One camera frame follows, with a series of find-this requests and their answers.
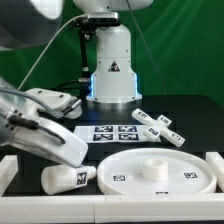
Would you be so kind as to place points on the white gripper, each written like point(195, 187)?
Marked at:
point(23, 128)

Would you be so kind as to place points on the white round table top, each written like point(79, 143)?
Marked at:
point(153, 171)

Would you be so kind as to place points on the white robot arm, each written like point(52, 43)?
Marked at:
point(29, 23)

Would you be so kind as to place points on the white left fence block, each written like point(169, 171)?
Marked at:
point(8, 170)

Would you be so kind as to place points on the white fence block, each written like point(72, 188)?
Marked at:
point(8, 170)
point(216, 162)

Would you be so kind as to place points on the white marker sheet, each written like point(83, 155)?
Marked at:
point(111, 133)

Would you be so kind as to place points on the white cross-shaped table base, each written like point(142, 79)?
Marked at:
point(156, 128)

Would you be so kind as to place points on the white right fence block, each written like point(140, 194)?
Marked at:
point(216, 162)

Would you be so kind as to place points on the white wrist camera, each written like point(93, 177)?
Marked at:
point(53, 101)

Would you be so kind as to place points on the white front fence rail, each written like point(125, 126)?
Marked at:
point(111, 208)

